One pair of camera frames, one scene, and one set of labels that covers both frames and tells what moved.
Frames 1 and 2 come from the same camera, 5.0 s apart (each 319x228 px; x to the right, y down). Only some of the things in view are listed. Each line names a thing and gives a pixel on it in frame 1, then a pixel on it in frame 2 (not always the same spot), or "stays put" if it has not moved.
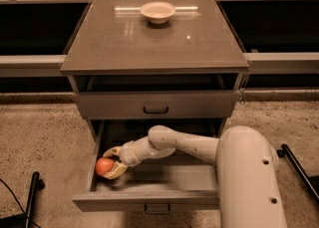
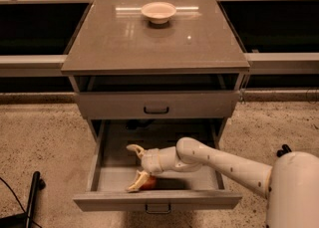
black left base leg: [24, 220] stays put
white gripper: [130, 154] → [151, 161]
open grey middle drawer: [169, 182] stays put
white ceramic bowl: [158, 12] stays put
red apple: [104, 165] → [150, 184]
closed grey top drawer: [201, 105] stays put
